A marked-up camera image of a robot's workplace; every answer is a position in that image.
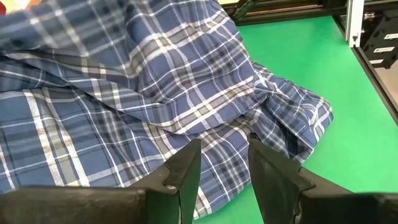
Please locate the black box with white labels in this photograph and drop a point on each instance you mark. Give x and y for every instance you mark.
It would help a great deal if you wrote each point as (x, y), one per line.
(381, 40)

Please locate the blue plaid shirt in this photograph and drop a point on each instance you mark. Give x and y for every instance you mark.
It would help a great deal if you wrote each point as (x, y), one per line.
(124, 93)

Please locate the green table mat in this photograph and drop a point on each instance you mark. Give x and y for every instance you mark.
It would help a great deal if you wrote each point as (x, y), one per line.
(311, 62)

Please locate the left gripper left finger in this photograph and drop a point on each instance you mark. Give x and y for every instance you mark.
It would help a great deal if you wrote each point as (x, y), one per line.
(174, 193)

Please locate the black aluminium table frame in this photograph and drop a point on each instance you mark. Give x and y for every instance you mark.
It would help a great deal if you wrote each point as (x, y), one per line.
(280, 17)

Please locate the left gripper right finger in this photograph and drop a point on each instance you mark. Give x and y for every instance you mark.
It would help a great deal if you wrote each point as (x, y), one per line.
(280, 193)

